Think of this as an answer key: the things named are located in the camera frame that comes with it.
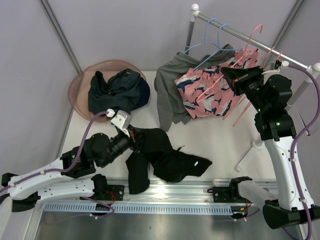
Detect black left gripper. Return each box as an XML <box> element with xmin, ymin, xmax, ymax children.
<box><xmin>100</xmin><ymin>124</ymin><xmax>152</xmax><ymax>168</ymax></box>

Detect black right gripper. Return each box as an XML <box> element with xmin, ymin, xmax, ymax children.
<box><xmin>221</xmin><ymin>66</ymin><xmax>269</xmax><ymax>113</ymax></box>

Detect pink patterned shorts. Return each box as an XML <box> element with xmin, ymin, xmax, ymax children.
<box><xmin>174</xmin><ymin>48</ymin><xmax>260</xmax><ymax>120</ymax></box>

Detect navy blue shorts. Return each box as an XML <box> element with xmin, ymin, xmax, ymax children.
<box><xmin>88</xmin><ymin>68</ymin><xmax>151</xmax><ymax>114</ymax></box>

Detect pink wire hanger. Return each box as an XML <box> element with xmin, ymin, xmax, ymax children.
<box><xmin>221</xmin><ymin>66</ymin><xmax>292</xmax><ymax>133</ymax></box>
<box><xmin>198</xmin><ymin>24</ymin><xmax>264</xmax><ymax>102</ymax></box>
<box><xmin>232</xmin><ymin>46</ymin><xmax>276</xmax><ymax>127</ymax></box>

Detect black shorts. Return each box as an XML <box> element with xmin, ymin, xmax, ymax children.
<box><xmin>125</xmin><ymin>128</ymin><xmax>212</xmax><ymax>195</ymax></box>

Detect grey shorts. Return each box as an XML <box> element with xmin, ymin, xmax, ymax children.
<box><xmin>154</xmin><ymin>44</ymin><xmax>235</xmax><ymax>132</ymax></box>

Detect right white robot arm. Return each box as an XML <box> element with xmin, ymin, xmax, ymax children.
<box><xmin>221</xmin><ymin>66</ymin><xmax>320</xmax><ymax>229</ymax></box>

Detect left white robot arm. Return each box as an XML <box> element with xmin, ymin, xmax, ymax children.
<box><xmin>0</xmin><ymin>125</ymin><xmax>145</xmax><ymax>213</ymax></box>

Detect pink translucent plastic basket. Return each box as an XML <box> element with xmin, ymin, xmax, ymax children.
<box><xmin>68</xmin><ymin>59</ymin><xmax>147</xmax><ymax>121</ymax></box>

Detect metal clothes rack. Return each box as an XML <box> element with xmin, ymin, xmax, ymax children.
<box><xmin>185</xmin><ymin>0</ymin><xmax>320</xmax><ymax>172</ymax></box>

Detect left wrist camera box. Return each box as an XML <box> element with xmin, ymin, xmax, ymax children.
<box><xmin>106</xmin><ymin>108</ymin><xmax>132</xmax><ymax>137</ymax></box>

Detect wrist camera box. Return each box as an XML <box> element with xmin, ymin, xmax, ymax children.
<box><xmin>106</xmin><ymin>108</ymin><xmax>132</xmax><ymax>137</ymax></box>
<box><xmin>269</xmin><ymin>60</ymin><xmax>290</xmax><ymax>73</ymax></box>

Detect blue wire hanger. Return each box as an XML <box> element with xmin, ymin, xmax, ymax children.
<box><xmin>192</xmin><ymin>23</ymin><xmax>238</xmax><ymax>71</ymax></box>
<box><xmin>183</xmin><ymin>18</ymin><xmax>218</xmax><ymax>55</ymax></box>

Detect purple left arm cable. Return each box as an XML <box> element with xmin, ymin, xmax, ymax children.
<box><xmin>0</xmin><ymin>111</ymin><xmax>116</xmax><ymax>223</ymax></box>

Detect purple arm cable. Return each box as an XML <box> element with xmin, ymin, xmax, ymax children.
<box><xmin>0</xmin><ymin>111</ymin><xmax>116</xmax><ymax>223</ymax></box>
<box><xmin>214</xmin><ymin>63</ymin><xmax>320</xmax><ymax>240</ymax></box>

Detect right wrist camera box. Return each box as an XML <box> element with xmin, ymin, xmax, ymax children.
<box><xmin>269</xmin><ymin>60</ymin><xmax>290</xmax><ymax>73</ymax></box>

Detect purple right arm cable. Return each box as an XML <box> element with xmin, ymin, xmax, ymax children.
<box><xmin>214</xmin><ymin>63</ymin><xmax>320</xmax><ymax>240</ymax></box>

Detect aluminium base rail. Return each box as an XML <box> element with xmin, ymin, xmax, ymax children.
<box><xmin>31</xmin><ymin>174</ymin><xmax>233</xmax><ymax>204</ymax></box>

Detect white slotted cable duct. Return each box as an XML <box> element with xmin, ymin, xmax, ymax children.
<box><xmin>44</xmin><ymin>201</ymin><xmax>233</xmax><ymax>216</ymax></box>

